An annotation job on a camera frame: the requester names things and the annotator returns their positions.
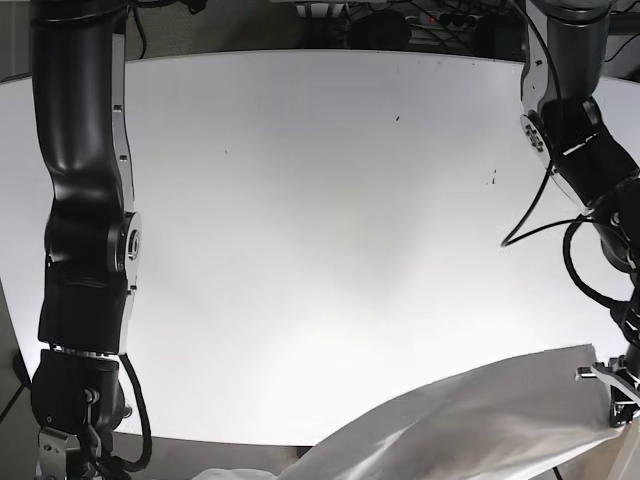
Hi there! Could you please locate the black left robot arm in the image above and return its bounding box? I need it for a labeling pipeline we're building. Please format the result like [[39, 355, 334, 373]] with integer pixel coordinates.
[[521, 1, 639, 427]]

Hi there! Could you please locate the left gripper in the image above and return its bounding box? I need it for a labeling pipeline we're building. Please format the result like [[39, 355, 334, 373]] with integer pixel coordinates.
[[576, 320, 639, 428]]

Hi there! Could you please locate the white printed T-shirt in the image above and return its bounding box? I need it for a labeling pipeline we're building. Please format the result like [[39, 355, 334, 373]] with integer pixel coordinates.
[[192, 343, 634, 480]]

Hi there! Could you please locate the power strip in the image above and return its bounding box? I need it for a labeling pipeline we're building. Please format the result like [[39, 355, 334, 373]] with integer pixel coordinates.
[[406, 12, 480, 29]]

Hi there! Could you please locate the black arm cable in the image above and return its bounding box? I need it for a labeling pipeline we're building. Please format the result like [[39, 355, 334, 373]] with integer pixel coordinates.
[[500, 0, 640, 306], [74, 355, 153, 474]]

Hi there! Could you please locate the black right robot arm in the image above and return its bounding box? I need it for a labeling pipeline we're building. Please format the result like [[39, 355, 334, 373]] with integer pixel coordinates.
[[30, 1, 152, 479]]

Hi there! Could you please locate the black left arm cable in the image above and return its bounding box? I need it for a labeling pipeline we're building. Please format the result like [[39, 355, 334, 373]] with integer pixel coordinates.
[[500, 0, 640, 306]]

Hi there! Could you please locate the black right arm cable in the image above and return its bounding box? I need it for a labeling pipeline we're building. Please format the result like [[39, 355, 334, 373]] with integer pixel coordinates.
[[74, 355, 153, 474]]

